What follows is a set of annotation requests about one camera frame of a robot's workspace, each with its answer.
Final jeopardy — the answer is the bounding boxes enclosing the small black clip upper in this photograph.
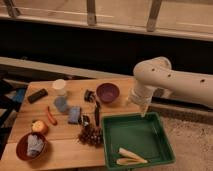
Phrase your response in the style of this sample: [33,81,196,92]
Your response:
[84,90,95,102]

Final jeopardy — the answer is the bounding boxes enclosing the white plastic cup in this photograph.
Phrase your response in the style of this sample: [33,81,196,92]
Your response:
[52,79,67,96]

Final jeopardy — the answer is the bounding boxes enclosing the red yellow apple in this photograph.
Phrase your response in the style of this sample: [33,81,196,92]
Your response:
[31,120,48,134]

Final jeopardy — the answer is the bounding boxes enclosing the dark knife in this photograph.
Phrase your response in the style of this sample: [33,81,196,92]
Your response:
[94,101,100,127]

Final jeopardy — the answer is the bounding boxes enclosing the purple bowl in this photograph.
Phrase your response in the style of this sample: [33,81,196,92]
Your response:
[96,83,120,103]

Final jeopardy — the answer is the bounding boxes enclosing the black chair frame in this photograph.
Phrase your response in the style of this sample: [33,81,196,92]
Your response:
[0,79,26,158]

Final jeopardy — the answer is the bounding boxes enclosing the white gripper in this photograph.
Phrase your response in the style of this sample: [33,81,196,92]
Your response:
[128,86,155,117]

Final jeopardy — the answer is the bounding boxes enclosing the black rectangular remote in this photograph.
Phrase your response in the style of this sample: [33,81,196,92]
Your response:
[27,89,48,104]

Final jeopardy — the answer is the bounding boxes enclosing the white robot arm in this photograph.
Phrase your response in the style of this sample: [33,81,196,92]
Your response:
[128,57,213,117]

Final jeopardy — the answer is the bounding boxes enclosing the red chili pepper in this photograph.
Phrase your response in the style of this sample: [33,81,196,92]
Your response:
[46,106,57,125]

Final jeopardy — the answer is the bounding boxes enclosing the small black clip lower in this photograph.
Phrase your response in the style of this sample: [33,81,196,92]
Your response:
[79,115,90,127]

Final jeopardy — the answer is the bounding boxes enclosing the red bowl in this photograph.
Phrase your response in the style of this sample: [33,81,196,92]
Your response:
[16,132,47,162]

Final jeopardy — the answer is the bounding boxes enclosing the lower corn husk piece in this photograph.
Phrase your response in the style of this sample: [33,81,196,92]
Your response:
[116,158,140,166]

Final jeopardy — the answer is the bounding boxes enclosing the light blue towel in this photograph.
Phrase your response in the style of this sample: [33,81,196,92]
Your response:
[27,134,44,157]

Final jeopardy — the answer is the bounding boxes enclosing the brown pine cone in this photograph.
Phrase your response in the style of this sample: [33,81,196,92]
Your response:
[78,125,103,148]

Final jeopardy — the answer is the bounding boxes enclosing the blue sponge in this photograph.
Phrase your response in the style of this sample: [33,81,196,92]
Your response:
[68,106,81,124]

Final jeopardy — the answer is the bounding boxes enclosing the green plastic tray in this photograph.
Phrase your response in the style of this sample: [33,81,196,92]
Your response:
[101,112,175,171]

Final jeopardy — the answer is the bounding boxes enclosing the small black clip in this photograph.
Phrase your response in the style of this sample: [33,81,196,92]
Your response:
[84,90,95,102]
[79,115,90,127]

